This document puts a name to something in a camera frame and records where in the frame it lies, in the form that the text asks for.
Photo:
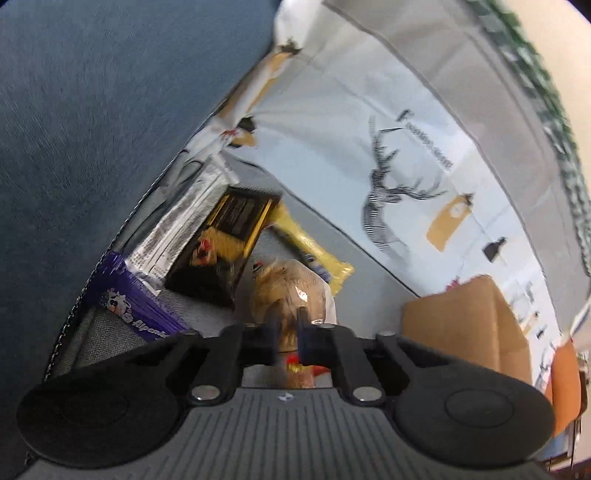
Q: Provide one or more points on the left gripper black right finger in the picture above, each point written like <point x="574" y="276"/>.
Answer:
<point x="449" y="409"/>

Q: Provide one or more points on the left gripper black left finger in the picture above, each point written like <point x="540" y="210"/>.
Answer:
<point x="125" y="407"/>

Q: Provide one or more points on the black gold chocolate packet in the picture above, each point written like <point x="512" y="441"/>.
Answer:
<point x="211" y="263"/>

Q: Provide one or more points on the clear bag of crackers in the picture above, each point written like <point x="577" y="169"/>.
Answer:
<point x="281" y="288"/>

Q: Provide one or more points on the open cardboard box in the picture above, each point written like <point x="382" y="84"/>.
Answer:
<point x="473" y="322"/>

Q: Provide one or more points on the orange cushion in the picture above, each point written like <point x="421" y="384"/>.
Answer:
<point x="564" y="387"/>

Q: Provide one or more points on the purple Alpenliebe candy pack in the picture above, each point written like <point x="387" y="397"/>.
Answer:
<point x="116" y="289"/>

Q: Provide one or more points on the silver foil snack stick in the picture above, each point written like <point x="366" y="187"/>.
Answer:
<point x="153" y="257"/>

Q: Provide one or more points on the yellow candy bar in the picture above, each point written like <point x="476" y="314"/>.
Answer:
<point x="332" y="270"/>

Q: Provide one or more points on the blue sofa armrest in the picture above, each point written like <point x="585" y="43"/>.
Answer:
<point x="97" y="97"/>

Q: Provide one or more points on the green checkered cloth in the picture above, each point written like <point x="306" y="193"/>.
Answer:
<point x="507" y="34"/>

